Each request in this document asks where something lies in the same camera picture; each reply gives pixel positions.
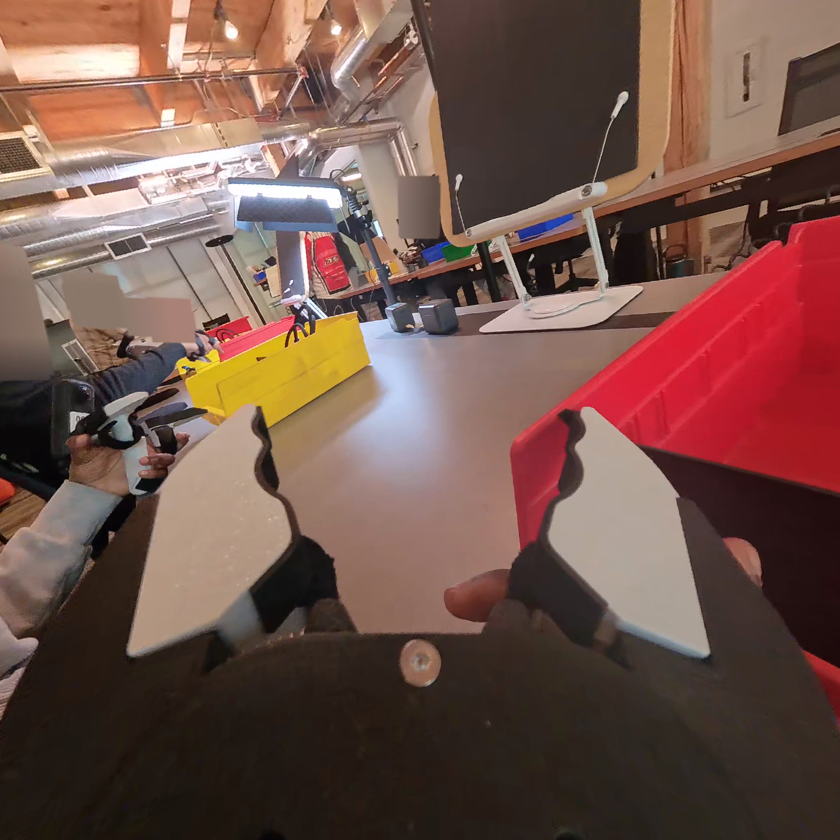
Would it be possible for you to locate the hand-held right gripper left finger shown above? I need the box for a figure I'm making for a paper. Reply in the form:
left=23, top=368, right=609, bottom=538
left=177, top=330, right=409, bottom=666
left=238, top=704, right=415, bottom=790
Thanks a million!
left=126, top=404, right=304, bottom=656

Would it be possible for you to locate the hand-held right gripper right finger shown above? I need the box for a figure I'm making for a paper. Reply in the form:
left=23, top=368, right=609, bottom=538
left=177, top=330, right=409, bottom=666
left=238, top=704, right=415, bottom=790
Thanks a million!
left=513, top=406, right=711, bottom=659

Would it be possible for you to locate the yellow plastic bin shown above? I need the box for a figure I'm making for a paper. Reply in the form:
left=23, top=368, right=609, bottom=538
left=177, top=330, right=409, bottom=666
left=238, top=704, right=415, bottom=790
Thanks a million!
left=175, top=310, right=372, bottom=427

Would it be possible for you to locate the person's left forearm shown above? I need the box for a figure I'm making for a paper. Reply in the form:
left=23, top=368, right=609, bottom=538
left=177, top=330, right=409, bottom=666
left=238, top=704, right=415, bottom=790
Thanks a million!
left=0, top=479, right=124, bottom=637

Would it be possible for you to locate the person's left hand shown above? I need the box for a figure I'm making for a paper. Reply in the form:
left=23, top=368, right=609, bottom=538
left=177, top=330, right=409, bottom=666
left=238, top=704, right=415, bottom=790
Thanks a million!
left=68, top=426, right=192, bottom=497

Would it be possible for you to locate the person's right hand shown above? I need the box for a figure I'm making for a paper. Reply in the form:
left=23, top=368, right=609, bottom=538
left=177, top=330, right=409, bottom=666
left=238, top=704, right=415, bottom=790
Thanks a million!
left=445, top=537, right=764, bottom=624

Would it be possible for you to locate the black bin divider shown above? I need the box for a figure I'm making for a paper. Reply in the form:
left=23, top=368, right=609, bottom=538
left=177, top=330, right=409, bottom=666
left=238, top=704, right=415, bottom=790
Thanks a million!
left=640, top=446, right=840, bottom=671

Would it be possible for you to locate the black pole with round disc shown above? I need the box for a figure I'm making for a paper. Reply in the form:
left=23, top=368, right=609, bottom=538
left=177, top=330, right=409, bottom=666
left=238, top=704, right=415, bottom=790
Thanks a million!
left=205, top=234, right=240, bottom=308

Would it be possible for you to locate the red and white jacket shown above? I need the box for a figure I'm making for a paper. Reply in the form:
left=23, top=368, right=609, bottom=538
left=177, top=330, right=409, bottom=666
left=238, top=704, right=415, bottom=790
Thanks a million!
left=303, top=231, right=354, bottom=297

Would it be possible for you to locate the LED light panel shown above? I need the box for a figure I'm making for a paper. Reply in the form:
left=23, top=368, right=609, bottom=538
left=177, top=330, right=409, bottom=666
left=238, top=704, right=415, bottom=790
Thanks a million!
left=227, top=174, right=347, bottom=232

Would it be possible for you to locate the black light stand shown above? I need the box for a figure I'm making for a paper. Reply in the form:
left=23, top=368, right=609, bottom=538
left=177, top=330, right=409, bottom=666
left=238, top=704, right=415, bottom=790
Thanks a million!
left=338, top=186, right=395, bottom=308

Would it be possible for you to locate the black panel with wooden rim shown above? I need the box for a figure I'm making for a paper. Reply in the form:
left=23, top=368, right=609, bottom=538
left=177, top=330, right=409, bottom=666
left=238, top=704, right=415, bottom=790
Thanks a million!
left=428, top=0, right=675, bottom=247

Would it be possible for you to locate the black computer monitor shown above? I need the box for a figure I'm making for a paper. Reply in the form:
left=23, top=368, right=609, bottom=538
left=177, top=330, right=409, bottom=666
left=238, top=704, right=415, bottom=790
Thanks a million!
left=777, top=41, right=840, bottom=136

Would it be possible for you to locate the silver ventilation duct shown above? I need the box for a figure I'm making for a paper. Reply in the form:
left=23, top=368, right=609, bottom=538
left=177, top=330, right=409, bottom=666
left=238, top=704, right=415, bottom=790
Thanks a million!
left=329, top=0, right=422, bottom=125

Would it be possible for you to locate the white wall plate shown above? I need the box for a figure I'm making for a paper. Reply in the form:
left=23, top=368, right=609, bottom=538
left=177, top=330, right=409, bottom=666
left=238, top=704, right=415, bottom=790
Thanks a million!
left=724, top=41, right=767, bottom=118

